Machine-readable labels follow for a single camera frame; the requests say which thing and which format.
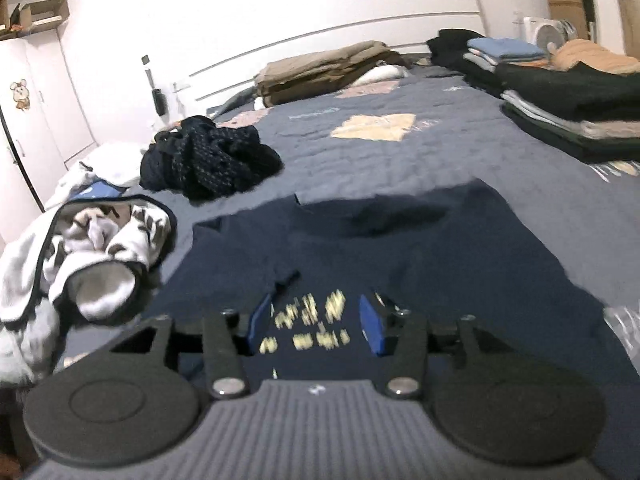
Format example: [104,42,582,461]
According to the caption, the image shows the white headboard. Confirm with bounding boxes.
[189,6,489,112]

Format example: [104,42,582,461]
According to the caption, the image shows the beige curtain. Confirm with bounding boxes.
[611,0,640,61]

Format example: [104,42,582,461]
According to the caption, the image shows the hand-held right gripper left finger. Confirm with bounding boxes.
[107,292,274,400]

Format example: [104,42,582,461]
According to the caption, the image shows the navy blue shirt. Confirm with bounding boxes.
[142,178,621,411]

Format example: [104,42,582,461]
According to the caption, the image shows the folded clothes stack black top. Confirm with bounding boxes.
[499,61,640,164]

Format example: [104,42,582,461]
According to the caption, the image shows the cartoon mouse sticker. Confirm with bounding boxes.
[8,78,31,112]

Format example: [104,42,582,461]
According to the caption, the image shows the light grey garment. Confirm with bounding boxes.
[0,307,68,387]

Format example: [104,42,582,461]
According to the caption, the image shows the white wardrobe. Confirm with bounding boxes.
[0,25,99,242]

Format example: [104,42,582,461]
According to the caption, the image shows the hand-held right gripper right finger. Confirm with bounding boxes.
[359,291,518,400]

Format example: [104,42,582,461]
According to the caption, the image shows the grey-blue printed quilt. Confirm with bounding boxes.
[50,51,640,361]

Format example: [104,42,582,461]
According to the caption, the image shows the white pillow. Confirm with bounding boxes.
[359,63,412,87]

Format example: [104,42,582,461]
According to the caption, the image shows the folded brown blankets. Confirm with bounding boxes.
[253,39,409,108]

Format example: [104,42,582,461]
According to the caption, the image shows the folded clothes stack blue top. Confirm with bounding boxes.
[426,27,547,97]

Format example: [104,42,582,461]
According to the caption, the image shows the small cardboard box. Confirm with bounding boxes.
[19,0,71,32]

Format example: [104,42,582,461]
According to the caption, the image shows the black wall-mounted device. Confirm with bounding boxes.
[141,53,169,117]

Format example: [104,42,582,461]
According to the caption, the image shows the light blue garment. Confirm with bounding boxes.
[69,183,127,202]

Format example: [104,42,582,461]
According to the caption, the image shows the white crumpled garment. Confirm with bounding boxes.
[46,142,152,202]

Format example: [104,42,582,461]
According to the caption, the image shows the white fan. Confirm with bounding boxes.
[521,15,577,54]

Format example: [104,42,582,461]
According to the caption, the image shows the black dotted knit sweater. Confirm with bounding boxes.
[138,114,284,202]

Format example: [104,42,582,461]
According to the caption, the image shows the white fleece hoodie dark print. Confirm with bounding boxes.
[0,194,179,346]

